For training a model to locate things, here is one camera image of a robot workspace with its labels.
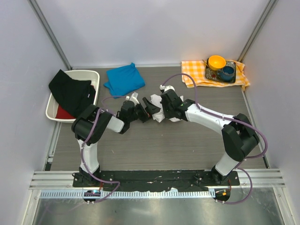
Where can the dark patterned tray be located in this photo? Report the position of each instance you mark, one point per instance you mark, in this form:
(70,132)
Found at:
(212,75)

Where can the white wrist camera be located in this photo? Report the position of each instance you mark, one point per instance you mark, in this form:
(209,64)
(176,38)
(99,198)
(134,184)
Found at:
(133,98)
(164,88)

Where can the slotted cable duct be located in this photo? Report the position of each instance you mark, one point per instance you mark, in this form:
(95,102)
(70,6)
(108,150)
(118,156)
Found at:
(95,194)

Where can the yellow bowl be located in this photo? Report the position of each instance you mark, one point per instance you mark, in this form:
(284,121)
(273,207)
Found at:
(216,62)

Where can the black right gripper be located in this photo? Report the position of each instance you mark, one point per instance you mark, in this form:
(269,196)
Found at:
(165,103)

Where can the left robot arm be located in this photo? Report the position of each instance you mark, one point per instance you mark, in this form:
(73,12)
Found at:
(90,126)

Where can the red t shirt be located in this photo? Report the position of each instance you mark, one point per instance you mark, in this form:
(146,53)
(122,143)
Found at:
(74,101)

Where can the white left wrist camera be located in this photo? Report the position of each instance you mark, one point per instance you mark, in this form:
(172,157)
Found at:
(133,98)

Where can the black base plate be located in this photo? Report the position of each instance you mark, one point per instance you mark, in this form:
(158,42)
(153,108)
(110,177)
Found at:
(154,180)

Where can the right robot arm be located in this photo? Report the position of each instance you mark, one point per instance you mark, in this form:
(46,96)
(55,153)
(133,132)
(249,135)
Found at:
(238,136)

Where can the yellow checkered cloth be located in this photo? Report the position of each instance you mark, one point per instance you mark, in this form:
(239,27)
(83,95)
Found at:
(196,69)

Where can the white plastic bin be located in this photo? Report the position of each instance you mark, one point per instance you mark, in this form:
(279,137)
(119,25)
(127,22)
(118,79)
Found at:
(93,93)

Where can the black t shirt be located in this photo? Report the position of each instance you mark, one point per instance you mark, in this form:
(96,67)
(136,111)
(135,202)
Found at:
(72,93)

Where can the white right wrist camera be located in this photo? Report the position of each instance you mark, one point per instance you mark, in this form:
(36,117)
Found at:
(164,88)

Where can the blue mug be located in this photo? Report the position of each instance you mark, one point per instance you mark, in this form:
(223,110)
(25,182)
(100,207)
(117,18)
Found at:
(226,74)

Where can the white t shirt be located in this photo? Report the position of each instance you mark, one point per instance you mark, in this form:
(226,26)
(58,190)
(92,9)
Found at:
(155,100)

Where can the blue folded t shirt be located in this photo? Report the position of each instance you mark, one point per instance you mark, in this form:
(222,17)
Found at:
(123,80)

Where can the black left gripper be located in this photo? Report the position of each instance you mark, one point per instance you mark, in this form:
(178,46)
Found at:
(143,112)

